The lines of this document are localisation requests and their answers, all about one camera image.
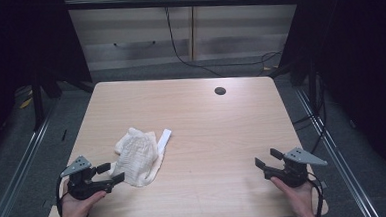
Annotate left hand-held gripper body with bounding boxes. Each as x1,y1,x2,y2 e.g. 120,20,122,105
58,154,117,202

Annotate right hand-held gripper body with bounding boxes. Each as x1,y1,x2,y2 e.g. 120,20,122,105
262,145,329,190

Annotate white waffle cloth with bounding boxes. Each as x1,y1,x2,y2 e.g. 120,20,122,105
105,125,175,190

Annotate person's left hand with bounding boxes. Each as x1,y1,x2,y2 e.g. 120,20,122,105
53,182,109,217

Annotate person's right hand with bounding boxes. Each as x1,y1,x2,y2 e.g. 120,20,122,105
270,174,319,217

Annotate grey tape strip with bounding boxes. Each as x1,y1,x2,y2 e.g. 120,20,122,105
41,197,58,209

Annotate yellow floor tape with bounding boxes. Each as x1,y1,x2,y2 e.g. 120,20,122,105
18,96,35,110

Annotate black curtain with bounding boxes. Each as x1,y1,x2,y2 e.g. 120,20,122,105
274,0,386,193
0,0,96,160

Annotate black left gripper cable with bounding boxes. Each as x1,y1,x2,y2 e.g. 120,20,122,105
53,174,72,217

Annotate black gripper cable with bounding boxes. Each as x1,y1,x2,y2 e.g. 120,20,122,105
308,172,326,217
53,174,72,217

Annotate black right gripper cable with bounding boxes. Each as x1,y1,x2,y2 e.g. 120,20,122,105
308,172,326,217

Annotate black floor cables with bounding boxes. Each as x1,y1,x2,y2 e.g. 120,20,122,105
291,78,330,156

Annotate silver floor rail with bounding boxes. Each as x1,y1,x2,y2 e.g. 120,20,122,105
294,84,381,217
0,102,65,217

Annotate black stand post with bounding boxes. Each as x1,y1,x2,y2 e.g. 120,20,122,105
30,75,46,132
307,58,319,110

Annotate dark cabinet handle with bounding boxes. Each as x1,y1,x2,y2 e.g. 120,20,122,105
112,39,157,49

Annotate black wall power cable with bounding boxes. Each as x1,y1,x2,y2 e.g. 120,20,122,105
164,0,283,82

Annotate black horizontal frame bar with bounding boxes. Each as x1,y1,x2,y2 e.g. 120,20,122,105
64,0,302,18

